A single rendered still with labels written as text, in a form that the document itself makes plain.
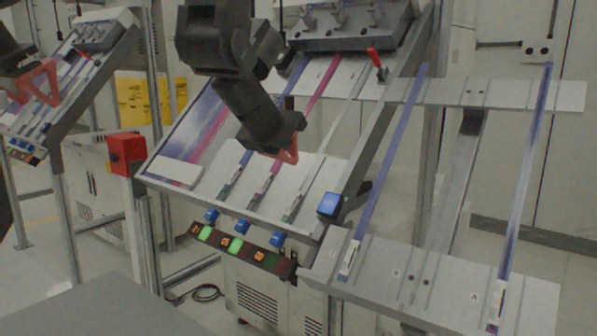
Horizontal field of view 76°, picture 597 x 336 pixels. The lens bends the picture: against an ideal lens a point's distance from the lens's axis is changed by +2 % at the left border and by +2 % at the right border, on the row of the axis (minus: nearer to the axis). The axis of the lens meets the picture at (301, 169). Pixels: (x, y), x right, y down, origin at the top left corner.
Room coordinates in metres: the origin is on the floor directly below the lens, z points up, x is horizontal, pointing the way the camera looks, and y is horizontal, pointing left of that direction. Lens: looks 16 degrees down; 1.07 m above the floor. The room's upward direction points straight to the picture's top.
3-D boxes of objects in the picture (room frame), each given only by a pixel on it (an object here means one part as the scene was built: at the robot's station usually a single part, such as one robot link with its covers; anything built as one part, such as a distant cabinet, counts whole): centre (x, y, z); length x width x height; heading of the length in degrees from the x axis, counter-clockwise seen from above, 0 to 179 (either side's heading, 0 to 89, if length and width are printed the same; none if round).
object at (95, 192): (2.15, 1.09, 0.66); 1.01 x 0.73 x 1.31; 142
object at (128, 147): (1.48, 0.70, 0.39); 0.24 x 0.24 x 0.78; 52
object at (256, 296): (1.41, -0.15, 0.31); 0.70 x 0.65 x 0.62; 52
